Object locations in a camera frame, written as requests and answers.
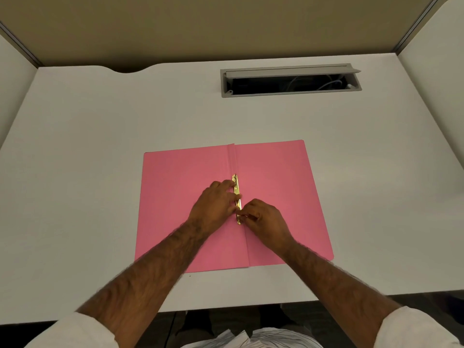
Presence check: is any grey metal partition post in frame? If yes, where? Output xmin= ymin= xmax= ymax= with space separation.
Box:
xmin=393 ymin=0 xmax=454 ymax=55
xmin=0 ymin=21 xmax=43 ymax=68

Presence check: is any person's left forearm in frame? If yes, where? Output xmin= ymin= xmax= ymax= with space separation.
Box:
xmin=77 ymin=220 xmax=208 ymax=348

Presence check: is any person's right forearm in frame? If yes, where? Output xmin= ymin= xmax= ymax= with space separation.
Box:
xmin=277 ymin=238 xmax=403 ymax=348

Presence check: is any person's right hand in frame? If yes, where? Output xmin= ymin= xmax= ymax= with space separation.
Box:
xmin=236 ymin=198 xmax=295 ymax=256

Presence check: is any gold metal file fastener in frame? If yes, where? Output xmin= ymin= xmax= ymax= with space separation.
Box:
xmin=232 ymin=174 xmax=243 ymax=226

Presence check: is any grey desk cable port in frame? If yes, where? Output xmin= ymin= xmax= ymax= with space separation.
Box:
xmin=220 ymin=64 xmax=362 ymax=98

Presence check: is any person's left hand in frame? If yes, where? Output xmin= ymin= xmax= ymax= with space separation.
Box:
xmin=187 ymin=179 xmax=242 ymax=237

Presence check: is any white cable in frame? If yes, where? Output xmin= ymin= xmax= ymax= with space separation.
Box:
xmin=317 ymin=79 xmax=353 ymax=90

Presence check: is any pink paper file folder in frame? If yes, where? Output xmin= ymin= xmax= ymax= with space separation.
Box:
xmin=134 ymin=140 xmax=334 ymax=274

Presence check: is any beige desk partition panel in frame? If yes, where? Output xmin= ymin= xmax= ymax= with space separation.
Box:
xmin=0 ymin=0 xmax=436 ymax=73

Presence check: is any white striped shirt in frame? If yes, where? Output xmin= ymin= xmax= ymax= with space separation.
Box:
xmin=25 ymin=306 xmax=462 ymax=348

